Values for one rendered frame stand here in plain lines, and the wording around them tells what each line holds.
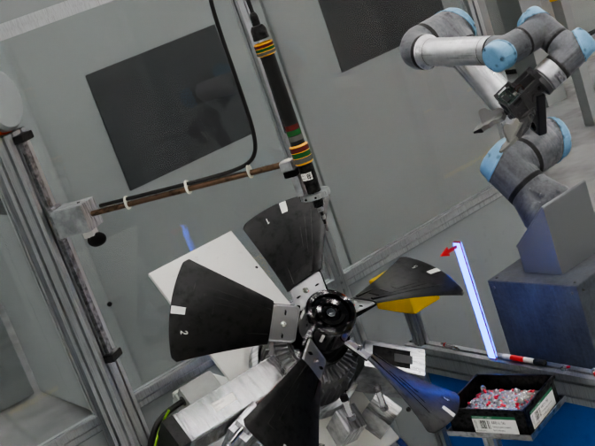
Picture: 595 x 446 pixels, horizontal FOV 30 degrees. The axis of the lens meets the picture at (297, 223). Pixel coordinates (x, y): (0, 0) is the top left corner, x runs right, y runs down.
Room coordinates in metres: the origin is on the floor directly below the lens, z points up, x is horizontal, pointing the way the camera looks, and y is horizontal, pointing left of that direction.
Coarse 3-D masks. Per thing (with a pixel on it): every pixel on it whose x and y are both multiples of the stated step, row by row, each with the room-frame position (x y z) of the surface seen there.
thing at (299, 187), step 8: (280, 168) 2.45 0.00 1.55; (288, 168) 2.45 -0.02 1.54; (296, 168) 2.45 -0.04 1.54; (288, 176) 2.44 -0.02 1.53; (296, 176) 2.44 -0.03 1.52; (296, 184) 2.44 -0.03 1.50; (304, 184) 2.46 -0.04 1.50; (296, 192) 2.45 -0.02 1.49; (304, 192) 2.44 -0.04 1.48; (320, 192) 2.42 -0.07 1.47; (328, 192) 2.43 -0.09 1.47; (304, 200) 2.43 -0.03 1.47; (312, 200) 2.41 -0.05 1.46
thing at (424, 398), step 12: (372, 360) 2.30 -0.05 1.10; (384, 360) 2.36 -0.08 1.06; (384, 372) 2.28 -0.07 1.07; (396, 372) 2.31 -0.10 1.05; (396, 384) 2.25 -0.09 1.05; (408, 384) 2.28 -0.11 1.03; (420, 384) 2.33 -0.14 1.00; (432, 384) 2.37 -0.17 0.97; (408, 396) 2.23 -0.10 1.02; (420, 396) 2.25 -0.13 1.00; (432, 396) 2.29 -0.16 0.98; (456, 396) 2.35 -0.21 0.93; (420, 408) 2.21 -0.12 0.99; (432, 408) 2.24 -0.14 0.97; (456, 408) 2.29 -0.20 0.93; (420, 420) 2.18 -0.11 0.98; (432, 420) 2.20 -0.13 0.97; (444, 420) 2.22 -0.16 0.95; (432, 432) 2.17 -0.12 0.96
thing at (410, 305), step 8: (424, 296) 2.81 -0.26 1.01; (432, 296) 2.83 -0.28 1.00; (384, 304) 2.89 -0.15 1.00; (392, 304) 2.86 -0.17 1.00; (400, 304) 2.83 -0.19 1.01; (408, 304) 2.80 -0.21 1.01; (416, 304) 2.80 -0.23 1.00; (424, 304) 2.81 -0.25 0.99; (408, 312) 2.81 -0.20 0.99; (416, 312) 2.79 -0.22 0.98
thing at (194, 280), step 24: (192, 264) 2.40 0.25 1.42; (192, 288) 2.37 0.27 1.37; (216, 288) 2.38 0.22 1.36; (240, 288) 2.38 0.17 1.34; (192, 312) 2.36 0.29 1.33; (216, 312) 2.36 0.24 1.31; (240, 312) 2.37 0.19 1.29; (264, 312) 2.37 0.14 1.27; (192, 336) 2.35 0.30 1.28; (216, 336) 2.36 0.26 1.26; (240, 336) 2.37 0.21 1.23; (264, 336) 2.37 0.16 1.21
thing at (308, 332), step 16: (320, 304) 2.36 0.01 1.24; (336, 304) 2.37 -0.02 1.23; (352, 304) 2.37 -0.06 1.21; (304, 320) 2.35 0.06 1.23; (320, 320) 2.34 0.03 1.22; (336, 320) 2.34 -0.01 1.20; (352, 320) 2.34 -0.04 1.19; (304, 336) 2.36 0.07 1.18; (320, 336) 2.32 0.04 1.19; (336, 336) 2.31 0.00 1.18; (336, 352) 2.39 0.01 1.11
